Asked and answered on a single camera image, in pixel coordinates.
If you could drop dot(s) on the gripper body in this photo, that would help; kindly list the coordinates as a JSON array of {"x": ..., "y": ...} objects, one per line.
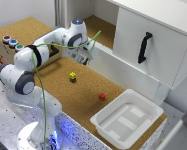
[{"x": 82, "y": 55}]

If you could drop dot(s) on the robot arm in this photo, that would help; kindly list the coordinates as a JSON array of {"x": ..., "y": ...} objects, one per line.
[{"x": 26, "y": 60}]

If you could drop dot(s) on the yellow block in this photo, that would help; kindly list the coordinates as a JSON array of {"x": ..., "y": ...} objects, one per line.
[{"x": 72, "y": 75}]

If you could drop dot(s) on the purple block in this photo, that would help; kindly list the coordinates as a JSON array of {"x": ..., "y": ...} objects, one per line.
[{"x": 73, "y": 80}]

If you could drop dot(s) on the pink block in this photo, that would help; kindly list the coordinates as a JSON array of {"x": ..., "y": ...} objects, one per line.
[{"x": 102, "y": 96}]

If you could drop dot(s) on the white cabinet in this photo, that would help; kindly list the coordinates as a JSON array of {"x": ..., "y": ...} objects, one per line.
[{"x": 133, "y": 73}]

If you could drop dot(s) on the wooden drawer box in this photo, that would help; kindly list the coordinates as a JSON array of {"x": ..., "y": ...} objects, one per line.
[{"x": 24, "y": 30}]

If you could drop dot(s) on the green button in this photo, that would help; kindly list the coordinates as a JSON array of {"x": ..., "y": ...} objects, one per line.
[{"x": 19, "y": 47}]

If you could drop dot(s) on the blue button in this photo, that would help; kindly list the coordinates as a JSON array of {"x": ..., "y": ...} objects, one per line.
[{"x": 13, "y": 42}]

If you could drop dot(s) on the red button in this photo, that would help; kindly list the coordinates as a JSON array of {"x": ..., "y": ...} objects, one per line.
[{"x": 6, "y": 38}]

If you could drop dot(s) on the white plastic box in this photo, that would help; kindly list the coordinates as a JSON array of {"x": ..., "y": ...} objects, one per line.
[{"x": 126, "y": 120}]

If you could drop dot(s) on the white sliding door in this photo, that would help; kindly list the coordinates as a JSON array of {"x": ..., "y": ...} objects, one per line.
[{"x": 166, "y": 50}]

